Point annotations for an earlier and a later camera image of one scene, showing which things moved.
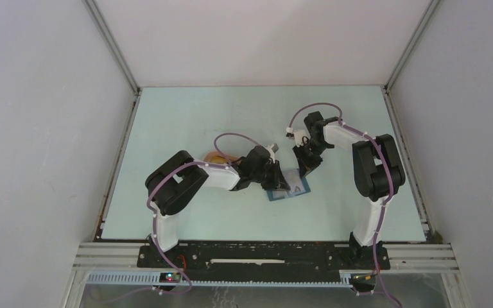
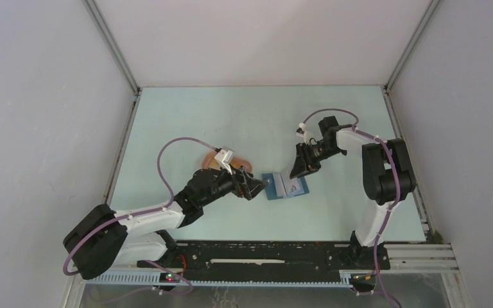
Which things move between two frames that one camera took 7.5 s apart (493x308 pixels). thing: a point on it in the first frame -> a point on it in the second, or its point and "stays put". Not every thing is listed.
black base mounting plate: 265,258 stays put
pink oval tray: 216,157 stays put
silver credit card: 293,179 stays put
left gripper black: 278,181 -> 243,184
